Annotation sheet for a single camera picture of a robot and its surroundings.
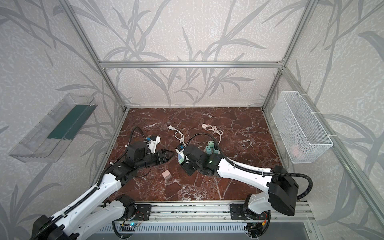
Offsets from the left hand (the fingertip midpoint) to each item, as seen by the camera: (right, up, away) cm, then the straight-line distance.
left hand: (174, 151), depth 75 cm
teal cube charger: (+23, -3, +14) cm, 27 cm away
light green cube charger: (+20, +1, +16) cm, 26 cm away
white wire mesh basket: (+56, +9, -13) cm, 59 cm away
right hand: (+5, -4, +3) cm, 7 cm away
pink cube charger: (-6, -16, +10) cm, 19 cm away
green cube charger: (+5, -2, -8) cm, 9 cm away
